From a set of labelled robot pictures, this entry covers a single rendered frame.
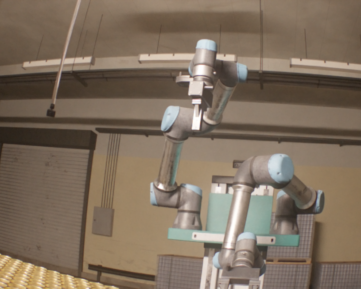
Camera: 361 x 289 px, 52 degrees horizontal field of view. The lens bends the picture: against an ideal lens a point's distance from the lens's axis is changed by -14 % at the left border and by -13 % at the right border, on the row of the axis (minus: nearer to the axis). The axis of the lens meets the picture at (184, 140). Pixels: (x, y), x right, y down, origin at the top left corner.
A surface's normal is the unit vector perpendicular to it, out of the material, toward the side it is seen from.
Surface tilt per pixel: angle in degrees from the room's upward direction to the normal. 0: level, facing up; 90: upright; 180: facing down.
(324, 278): 90
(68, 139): 90
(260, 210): 90
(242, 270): 45
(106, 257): 90
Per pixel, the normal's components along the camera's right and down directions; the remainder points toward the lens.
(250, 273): -0.07, -0.86
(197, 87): -0.30, -0.25
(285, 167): 0.66, -0.15
